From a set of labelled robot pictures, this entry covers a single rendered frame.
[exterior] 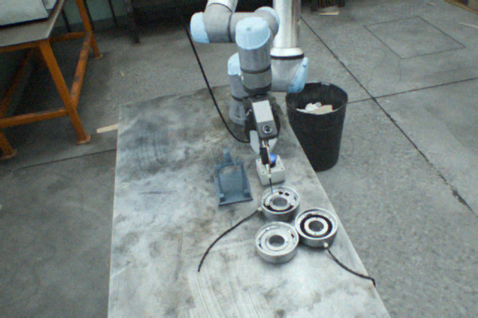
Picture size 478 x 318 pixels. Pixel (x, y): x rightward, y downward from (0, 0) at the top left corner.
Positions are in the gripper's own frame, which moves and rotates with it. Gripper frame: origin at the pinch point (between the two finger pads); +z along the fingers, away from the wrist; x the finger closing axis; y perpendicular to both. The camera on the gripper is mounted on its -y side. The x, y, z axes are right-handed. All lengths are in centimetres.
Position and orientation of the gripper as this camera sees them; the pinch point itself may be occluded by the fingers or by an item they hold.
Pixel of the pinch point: (264, 151)
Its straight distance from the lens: 113.9
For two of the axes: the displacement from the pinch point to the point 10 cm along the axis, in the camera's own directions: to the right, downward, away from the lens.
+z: 1.1, 7.7, 6.3
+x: -9.8, 1.8, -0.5
